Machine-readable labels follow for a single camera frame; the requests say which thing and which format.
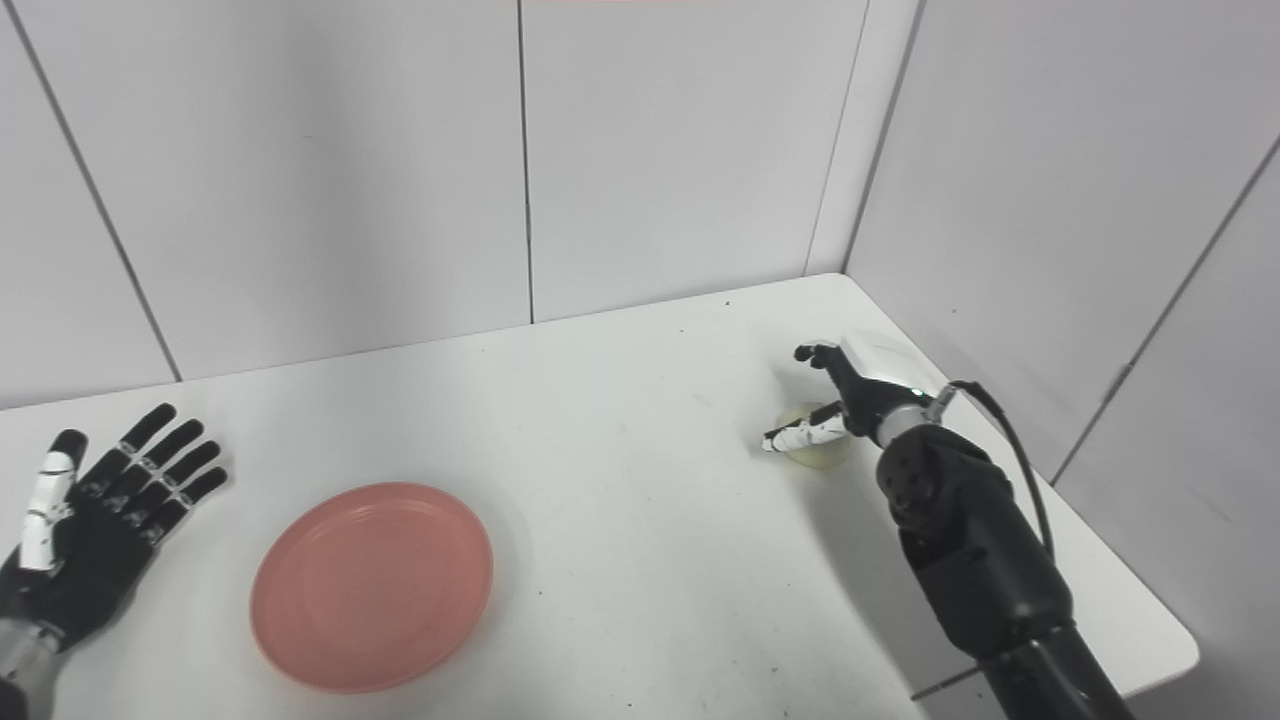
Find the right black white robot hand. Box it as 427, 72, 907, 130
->
762, 330, 946, 453

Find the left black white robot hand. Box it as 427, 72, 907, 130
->
0, 403, 229, 651

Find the white steamed bun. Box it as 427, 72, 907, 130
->
778, 402, 857, 471

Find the pink round plate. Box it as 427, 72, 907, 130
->
250, 482, 495, 695

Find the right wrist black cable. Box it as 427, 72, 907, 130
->
930, 380, 1057, 563

